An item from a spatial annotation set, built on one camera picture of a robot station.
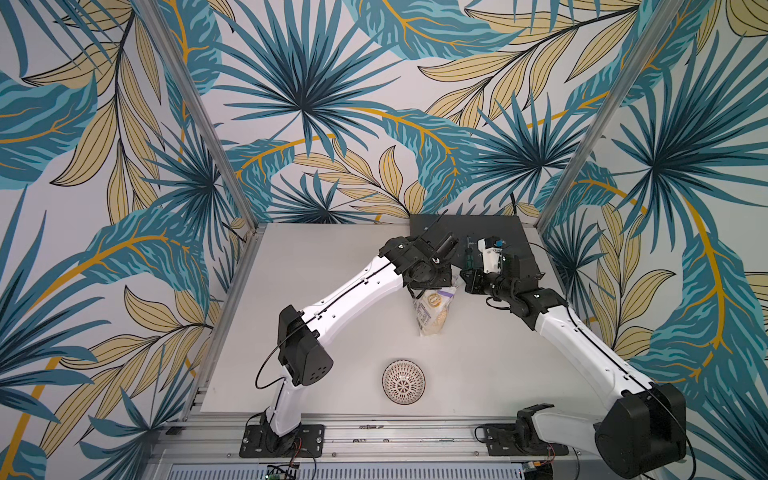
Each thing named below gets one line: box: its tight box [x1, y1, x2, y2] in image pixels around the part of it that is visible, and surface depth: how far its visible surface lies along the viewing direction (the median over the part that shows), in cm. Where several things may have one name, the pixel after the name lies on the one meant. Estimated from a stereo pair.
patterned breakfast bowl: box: [382, 359, 426, 405], surface depth 83 cm
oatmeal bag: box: [412, 286, 457, 336], surface depth 84 cm
